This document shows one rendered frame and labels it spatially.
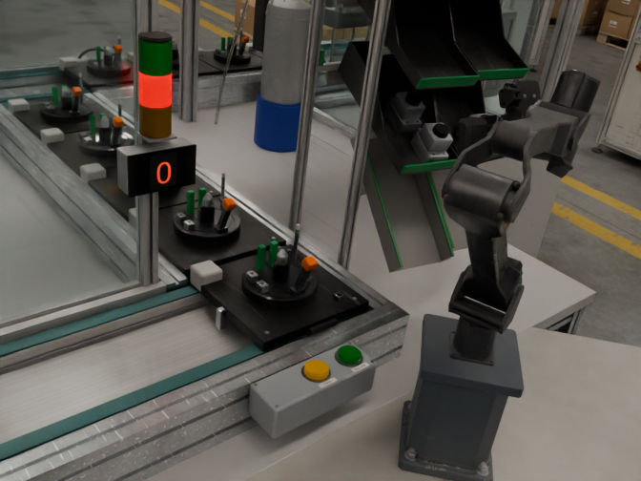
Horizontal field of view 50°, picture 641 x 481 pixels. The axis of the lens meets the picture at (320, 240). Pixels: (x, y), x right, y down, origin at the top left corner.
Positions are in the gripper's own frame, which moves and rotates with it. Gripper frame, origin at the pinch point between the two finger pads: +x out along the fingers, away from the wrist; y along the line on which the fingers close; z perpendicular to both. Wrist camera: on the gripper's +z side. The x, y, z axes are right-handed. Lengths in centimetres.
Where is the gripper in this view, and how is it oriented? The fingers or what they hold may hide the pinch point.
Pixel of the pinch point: (484, 130)
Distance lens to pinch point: 118.8
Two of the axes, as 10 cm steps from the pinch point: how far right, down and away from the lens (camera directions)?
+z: -0.1, -9.6, -2.9
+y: -8.7, 1.5, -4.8
